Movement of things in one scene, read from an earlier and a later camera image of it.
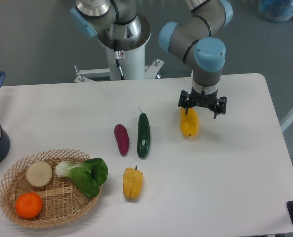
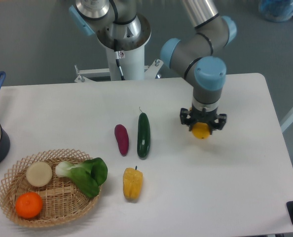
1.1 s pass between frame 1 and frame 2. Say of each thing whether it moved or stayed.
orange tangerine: stayed
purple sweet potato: stayed
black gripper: moved
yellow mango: moved
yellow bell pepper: stayed
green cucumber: stayed
